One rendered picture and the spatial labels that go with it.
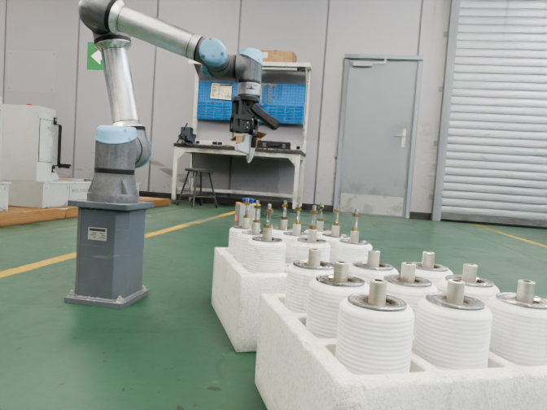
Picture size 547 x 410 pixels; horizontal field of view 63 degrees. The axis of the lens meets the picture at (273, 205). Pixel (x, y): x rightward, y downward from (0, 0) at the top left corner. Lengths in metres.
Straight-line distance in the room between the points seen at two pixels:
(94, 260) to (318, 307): 0.86
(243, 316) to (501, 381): 0.59
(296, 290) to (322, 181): 5.37
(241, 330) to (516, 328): 0.59
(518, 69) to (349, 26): 2.19
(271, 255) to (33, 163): 2.74
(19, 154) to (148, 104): 3.41
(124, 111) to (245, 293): 0.78
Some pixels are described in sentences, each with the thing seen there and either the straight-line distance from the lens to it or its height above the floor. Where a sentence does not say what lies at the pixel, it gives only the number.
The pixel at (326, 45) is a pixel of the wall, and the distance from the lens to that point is 6.40.
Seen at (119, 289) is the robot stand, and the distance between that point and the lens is 1.40.
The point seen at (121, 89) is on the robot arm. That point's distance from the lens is 1.57.
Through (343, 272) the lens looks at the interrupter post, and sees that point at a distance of 0.70.
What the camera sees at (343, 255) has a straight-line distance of 1.16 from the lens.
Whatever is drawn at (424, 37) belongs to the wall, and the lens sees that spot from 6.48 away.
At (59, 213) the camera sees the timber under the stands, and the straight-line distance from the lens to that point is 3.59.
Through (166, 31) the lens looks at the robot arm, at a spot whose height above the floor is 0.81.
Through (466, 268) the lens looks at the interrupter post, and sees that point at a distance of 0.82.
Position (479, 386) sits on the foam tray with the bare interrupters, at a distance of 0.63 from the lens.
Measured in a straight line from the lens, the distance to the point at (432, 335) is 0.64.
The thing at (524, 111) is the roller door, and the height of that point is 1.45.
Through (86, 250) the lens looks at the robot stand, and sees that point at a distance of 1.41.
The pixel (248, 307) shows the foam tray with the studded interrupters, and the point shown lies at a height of 0.11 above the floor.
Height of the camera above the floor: 0.40
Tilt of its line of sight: 3 degrees down
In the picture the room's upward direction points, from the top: 4 degrees clockwise
